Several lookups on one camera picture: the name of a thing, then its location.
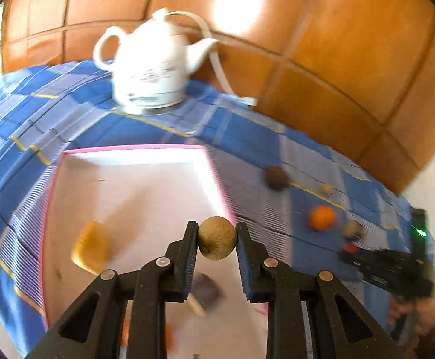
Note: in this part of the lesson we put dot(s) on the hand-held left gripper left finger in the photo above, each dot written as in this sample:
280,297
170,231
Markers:
192,258

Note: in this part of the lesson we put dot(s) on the orange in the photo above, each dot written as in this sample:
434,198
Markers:
169,338
322,218

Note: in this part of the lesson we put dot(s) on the wooden wardrobe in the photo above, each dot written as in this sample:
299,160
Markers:
333,45

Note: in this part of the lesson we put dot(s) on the small tan longan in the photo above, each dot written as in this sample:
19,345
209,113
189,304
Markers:
327,189

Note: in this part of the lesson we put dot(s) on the person's right hand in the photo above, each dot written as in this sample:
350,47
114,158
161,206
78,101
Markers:
426,312

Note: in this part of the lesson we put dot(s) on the yellow half fruit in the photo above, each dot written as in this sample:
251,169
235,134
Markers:
90,248

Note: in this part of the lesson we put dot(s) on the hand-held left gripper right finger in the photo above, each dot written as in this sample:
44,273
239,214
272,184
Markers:
244,261

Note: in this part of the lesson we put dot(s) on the tan round fruit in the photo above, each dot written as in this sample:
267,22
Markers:
217,237

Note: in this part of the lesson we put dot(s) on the dark bark wood block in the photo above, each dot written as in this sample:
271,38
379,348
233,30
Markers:
206,288

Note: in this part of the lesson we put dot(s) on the round wood log piece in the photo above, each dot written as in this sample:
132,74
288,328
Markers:
352,229

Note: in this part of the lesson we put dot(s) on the blue plaid blanket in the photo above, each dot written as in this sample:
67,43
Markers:
34,119

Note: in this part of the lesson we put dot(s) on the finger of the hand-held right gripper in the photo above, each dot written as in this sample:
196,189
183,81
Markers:
353,258

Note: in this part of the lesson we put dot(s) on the red tomato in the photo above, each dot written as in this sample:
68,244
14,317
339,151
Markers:
349,248

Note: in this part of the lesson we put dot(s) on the white ceramic electric kettle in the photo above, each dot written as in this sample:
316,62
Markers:
150,63

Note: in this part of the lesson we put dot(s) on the dark brown passion fruit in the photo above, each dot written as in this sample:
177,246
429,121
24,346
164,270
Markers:
276,177

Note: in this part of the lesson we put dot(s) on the pink-rimmed white tray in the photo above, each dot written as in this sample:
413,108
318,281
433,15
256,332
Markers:
135,194

